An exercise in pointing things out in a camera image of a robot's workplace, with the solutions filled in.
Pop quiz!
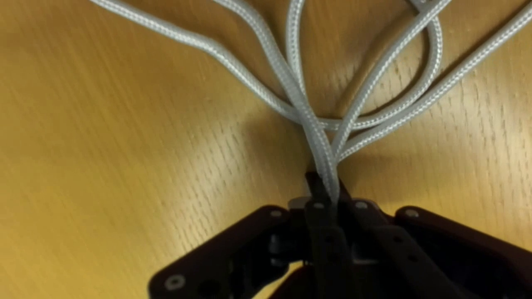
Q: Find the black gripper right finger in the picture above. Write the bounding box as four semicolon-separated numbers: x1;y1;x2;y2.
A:
337;187;460;299

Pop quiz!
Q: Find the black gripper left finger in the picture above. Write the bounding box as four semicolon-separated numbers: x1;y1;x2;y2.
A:
304;171;355;299

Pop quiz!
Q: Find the white rope long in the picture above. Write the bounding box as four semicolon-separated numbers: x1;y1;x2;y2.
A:
89;0;340;201

